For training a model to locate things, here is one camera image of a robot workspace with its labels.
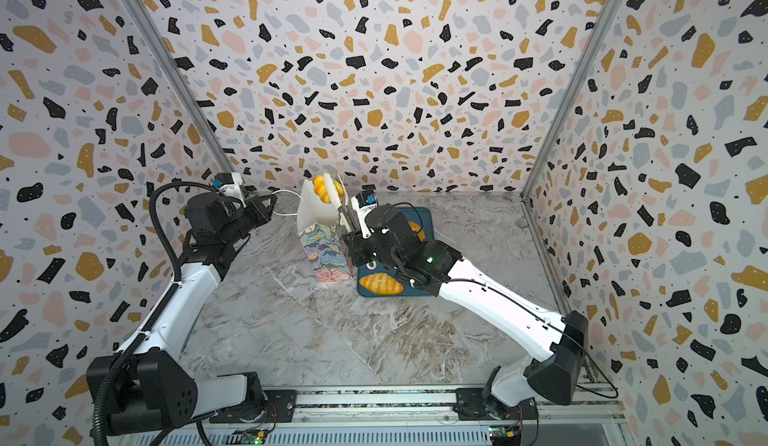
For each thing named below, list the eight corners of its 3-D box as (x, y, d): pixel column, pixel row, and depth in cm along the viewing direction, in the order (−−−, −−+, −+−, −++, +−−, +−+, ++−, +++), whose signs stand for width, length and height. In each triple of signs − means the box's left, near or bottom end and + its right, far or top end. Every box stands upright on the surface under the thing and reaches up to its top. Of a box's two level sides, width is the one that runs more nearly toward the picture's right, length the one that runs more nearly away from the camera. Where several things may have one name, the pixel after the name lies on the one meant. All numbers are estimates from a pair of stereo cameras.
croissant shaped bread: (360, 295, 95) (359, 289, 92) (361, 279, 99) (360, 272, 96) (403, 295, 95) (404, 289, 92) (403, 279, 99) (404, 273, 96)
